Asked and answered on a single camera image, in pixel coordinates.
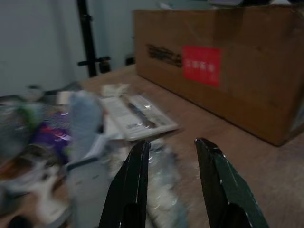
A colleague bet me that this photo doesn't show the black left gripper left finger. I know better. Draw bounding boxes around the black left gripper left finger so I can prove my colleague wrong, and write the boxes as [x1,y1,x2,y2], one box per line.
[98,140,152,228]

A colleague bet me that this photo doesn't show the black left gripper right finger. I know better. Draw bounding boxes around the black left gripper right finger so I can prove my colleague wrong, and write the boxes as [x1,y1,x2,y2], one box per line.
[194,138,269,228]

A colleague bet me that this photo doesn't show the white crumpled paper trash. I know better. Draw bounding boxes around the white crumpled paper trash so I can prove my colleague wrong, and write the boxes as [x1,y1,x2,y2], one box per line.
[0,163,72,225]

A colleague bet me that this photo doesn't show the clear plastic knife package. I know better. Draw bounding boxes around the clear plastic knife package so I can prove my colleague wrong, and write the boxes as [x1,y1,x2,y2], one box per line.
[101,93,180,141]

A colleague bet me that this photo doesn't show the light blue plastic bag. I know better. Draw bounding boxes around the light blue plastic bag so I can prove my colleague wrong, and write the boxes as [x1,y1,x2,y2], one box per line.
[67,91,105,167]

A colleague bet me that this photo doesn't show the purple snack wrapper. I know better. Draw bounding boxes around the purple snack wrapper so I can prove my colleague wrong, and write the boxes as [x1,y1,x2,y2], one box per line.
[32,111,73,162]

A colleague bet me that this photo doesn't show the large brown cardboard box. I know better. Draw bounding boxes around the large brown cardboard box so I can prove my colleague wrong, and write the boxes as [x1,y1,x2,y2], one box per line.
[132,3,304,147]

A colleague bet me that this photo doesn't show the black metal stand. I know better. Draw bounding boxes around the black metal stand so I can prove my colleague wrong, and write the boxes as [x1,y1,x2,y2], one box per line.
[76,0,111,78]

